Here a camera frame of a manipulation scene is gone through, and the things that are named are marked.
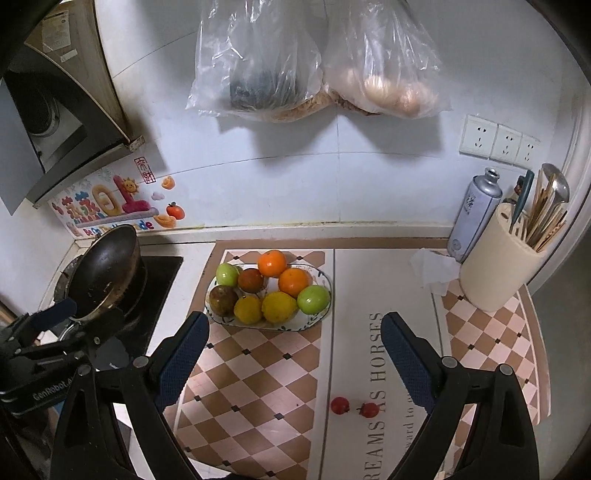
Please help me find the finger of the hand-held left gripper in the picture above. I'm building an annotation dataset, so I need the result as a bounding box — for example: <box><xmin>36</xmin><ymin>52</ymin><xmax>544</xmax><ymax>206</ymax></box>
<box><xmin>18</xmin><ymin>320</ymin><xmax>105</xmax><ymax>366</ymax></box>
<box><xmin>0</xmin><ymin>298</ymin><xmax>78</xmax><ymax>354</ymax></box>

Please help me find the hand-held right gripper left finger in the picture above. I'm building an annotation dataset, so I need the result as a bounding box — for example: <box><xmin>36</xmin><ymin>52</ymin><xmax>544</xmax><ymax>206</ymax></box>
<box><xmin>48</xmin><ymin>311</ymin><xmax>210</xmax><ymax>480</ymax></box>

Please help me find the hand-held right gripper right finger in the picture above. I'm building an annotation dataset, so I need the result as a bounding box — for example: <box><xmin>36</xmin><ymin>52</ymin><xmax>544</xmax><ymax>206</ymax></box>
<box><xmin>379</xmin><ymin>311</ymin><xmax>541</xmax><ymax>480</ymax></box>

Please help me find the brownish apple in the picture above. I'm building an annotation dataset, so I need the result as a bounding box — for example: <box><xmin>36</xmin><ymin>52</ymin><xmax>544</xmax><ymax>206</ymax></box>
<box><xmin>210</xmin><ymin>285</ymin><xmax>239</xmax><ymax>317</ymax></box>

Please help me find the yellow orange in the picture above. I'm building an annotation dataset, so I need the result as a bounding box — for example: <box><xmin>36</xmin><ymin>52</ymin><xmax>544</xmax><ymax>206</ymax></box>
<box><xmin>233</xmin><ymin>296</ymin><xmax>264</xmax><ymax>325</ymax></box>

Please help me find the green apple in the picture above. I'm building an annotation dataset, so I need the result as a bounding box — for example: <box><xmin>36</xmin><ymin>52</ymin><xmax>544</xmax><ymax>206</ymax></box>
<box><xmin>297</xmin><ymin>285</ymin><xmax>331</xmax><ymax>315</ymax></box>
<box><xmin>216</xmin><ymin>263</ymin><xmax>241</xmax><ymax>287</ymax></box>

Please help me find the floral oval plate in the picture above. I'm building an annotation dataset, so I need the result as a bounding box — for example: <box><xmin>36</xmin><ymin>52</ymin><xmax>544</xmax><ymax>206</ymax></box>
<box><xmin>204</xmin><ymin>263</ymin><xmax>333</xmax><ymax>332</ymax></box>

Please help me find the dark red orange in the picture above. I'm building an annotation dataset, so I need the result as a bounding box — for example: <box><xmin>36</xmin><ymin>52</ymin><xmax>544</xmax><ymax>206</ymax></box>
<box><xmin>237</xmin><ymin>268</ymin><xmax>265</xmax><ymax>293</ymax></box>

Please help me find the yellow citrus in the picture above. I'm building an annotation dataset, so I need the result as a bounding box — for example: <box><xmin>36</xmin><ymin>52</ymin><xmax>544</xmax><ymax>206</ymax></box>
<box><xmin>261</xmin><ymin>291</ymin><xmax>298</xmax><ymax>324</ymax></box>

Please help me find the black frying pan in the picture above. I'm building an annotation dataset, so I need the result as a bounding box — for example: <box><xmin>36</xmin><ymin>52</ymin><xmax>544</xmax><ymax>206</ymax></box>
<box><xmin>68</xmin><ymin>224</ymin><xmax>142</xmax><ymax>322</ymax></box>

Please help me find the black gas stove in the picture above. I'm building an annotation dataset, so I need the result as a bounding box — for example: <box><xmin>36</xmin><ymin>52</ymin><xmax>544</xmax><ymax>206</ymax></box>
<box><xmin>37</xmin><ymin>255</ymin><xmax>184</xmax><ymax>370</ymax></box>

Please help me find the white crumpled tissue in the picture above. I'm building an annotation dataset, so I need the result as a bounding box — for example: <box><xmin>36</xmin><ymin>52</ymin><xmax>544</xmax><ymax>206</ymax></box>
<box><xmin>410</xmin><ymin>248</ymin><xmax>462</xmax><ymax>296</ymax></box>

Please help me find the checkered kitchen mat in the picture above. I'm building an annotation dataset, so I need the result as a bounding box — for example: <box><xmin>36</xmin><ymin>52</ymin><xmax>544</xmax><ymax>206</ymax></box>
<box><xmin>173</xmin><ymin>237</ymin><xmax>552</xmax><ymax>480</ymax></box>

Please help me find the cream utensil holder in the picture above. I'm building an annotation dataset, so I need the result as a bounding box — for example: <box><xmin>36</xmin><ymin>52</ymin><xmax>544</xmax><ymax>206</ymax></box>
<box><xmin>458</xmin><ymin>202</ymin><xmax>548</xmax><ymax>312</ymax></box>

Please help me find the silver spray can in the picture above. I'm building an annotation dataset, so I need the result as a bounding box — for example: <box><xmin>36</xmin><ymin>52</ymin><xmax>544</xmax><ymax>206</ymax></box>
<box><xmin>447</xmin><ymin>167</ymin><xmax>503</xmax><ymax>264</ymax></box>

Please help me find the range hood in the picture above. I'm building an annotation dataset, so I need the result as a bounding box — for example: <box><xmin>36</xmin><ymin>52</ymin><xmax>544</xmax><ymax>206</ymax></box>
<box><xmin>0</xmin><ymin>69</ymin><xmax>144</xmax><ymax>215</ymax></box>

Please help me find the bundle of wooden chopsticks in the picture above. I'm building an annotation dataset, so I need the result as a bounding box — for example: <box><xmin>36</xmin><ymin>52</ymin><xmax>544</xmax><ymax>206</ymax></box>
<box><xmin>508</xmin><ymin>173</ymin><xmax>570</xmax><ymax>252</ymax></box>

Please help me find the metal ladle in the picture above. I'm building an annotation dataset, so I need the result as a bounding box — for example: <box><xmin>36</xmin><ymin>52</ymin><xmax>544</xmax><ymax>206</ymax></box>
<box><xmin>540</xmin><ymin>162</ymin><xmax>571</xmax><ymax>217</ymax></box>

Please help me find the plastic bag with onions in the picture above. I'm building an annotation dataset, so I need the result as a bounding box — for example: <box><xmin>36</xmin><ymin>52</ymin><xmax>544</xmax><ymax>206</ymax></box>
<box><xmin>323</xmin><ymin>0</ymin><xmax>451</xmax><ymax>120</ymax></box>

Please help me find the plastic bag with dark contents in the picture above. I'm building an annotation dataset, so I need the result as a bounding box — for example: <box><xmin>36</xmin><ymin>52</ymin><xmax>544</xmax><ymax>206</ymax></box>
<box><xmin>186</xmin><ymin>0</ymin><xmax>324</xmax><ymax>123</ymax></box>

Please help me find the festive wall sticker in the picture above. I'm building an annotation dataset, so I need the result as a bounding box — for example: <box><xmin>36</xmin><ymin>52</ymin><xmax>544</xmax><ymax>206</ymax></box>
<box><xmin>48</xmin><ymin>157</ymin><xmax>186</xmax><ymax>238</ymax></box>

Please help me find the green handled utensil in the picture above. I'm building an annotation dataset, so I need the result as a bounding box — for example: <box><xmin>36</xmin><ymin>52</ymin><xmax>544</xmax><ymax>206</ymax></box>
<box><xmin>509</xmin><ymin>169</ymin><xmax>535</xmax><ymax>234</ymax></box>

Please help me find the white wall outlet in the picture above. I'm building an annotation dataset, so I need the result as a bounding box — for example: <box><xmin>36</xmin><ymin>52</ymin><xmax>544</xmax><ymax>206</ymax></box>
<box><xmin>490</xmin><ymin>124</ymin><xmax>525</xmax><ymax>163</ymax></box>
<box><xmin>515</xmin><ymin>134</ymin><xmax>541</xmax><ymax>168</ymax></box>
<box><xmin>459</xmin><ymin>114</ymin><xmax>499</xmax><ymax>158</ymax></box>

